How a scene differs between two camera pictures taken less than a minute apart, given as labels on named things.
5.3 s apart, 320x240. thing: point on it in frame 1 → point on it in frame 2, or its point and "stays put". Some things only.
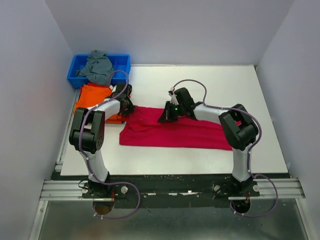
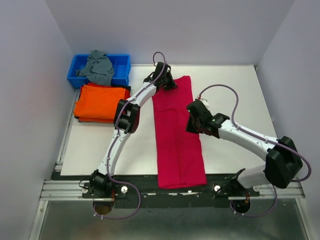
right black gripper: [166, 115] → [189, 128]
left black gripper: [130, 109] → [171, 85]
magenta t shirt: [142, 127] → [179, 156]
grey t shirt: [98, 69] stays put
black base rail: [169, 190] stays put
